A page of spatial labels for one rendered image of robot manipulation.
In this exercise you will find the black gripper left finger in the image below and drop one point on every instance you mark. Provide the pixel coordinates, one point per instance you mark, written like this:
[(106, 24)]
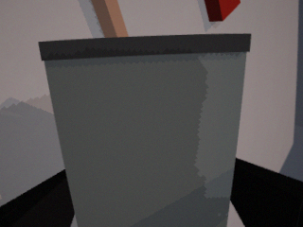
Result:
[(48, 204)]

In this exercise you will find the brown-handled awl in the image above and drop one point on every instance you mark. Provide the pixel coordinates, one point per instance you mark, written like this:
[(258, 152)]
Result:
[(110, 18)]

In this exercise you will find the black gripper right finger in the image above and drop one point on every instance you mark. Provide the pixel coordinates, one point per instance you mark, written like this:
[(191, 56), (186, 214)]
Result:
[(264, 198)]

